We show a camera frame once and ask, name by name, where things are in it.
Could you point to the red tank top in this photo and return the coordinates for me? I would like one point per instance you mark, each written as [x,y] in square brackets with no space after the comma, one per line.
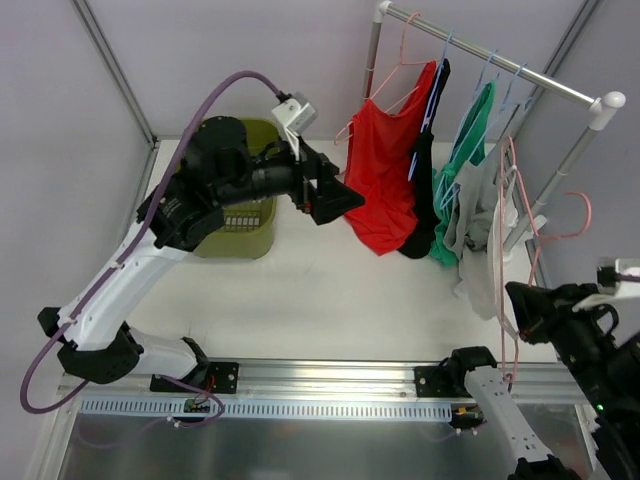
[378,163]

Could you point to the white tank top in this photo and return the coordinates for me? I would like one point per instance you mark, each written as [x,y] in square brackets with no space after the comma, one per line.
[477,270]

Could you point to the olive green plastic basket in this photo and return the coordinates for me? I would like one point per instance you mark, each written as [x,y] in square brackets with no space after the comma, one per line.
[249,229]

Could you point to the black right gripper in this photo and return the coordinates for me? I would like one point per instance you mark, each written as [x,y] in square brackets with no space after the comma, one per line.
[550,317]

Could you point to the black tank top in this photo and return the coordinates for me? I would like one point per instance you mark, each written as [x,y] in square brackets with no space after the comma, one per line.
[418,243]

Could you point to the white slotted cable duct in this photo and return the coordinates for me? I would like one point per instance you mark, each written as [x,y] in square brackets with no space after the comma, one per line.
[256,408]

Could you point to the green tank top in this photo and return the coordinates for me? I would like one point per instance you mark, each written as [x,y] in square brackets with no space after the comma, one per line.
[438,251]

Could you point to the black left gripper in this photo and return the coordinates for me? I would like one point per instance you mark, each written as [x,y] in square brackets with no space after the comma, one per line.
[307,182]

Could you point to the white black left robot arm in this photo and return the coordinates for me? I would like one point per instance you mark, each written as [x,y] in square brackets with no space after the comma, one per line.
[216,171]

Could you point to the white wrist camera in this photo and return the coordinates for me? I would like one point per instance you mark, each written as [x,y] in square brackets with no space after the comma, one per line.
[293,114]
[617,280]

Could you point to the pink wire hanger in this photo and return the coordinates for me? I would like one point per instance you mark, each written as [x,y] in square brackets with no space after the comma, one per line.
[509,177]

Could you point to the silver white clothes rack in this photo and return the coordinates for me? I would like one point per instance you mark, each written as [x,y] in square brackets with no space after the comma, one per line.
[601,109]

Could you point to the grey tank top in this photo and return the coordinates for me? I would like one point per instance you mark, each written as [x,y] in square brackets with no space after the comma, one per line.
[473,208]

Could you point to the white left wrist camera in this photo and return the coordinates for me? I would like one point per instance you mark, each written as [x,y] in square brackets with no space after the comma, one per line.
[293,114]

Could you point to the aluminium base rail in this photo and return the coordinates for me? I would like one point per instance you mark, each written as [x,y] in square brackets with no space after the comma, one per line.
[376,381]

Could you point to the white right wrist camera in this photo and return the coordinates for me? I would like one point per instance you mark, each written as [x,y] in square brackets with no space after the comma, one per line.
[617,280]

